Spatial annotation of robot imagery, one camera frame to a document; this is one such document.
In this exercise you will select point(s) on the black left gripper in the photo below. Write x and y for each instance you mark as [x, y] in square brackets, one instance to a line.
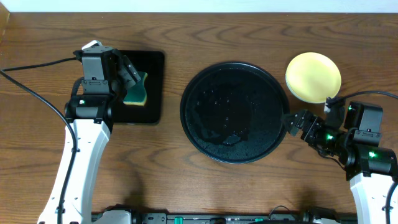
[127, 73]

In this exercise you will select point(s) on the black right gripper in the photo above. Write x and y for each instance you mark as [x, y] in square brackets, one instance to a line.
[308, 134]

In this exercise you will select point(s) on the green yellow sponge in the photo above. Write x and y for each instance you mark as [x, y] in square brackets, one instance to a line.
[137, 95]

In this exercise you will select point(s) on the yellow plate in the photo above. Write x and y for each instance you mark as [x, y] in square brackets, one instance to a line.
[314, 77]

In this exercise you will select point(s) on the mint plate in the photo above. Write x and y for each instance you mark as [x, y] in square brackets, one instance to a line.
[294, 93]

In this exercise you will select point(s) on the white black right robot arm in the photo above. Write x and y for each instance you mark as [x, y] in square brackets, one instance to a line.
[350, 135]

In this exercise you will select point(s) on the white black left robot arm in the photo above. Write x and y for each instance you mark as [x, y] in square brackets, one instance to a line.
[89, 125]

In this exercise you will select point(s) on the black rectangular tray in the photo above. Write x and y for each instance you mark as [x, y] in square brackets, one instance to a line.
[153, 63]

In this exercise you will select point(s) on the black round tray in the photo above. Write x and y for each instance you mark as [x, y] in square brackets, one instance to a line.
[231, 112]

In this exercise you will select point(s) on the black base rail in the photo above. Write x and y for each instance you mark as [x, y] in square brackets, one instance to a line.
[279, 214]

